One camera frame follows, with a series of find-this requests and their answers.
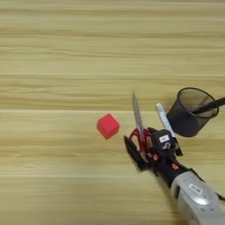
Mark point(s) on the black mesh pen cup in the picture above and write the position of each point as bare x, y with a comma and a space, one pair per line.
184, 123

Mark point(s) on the white marker with black cap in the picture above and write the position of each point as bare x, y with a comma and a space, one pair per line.
164, 117

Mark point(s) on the red cube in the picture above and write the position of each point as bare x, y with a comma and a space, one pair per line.
107, 126

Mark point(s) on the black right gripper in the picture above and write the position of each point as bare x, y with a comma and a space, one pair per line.
167, 172

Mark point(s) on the black marker pen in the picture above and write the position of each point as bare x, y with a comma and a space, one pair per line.
209, 106

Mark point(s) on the black box with white label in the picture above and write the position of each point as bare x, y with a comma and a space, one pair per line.
164, 142

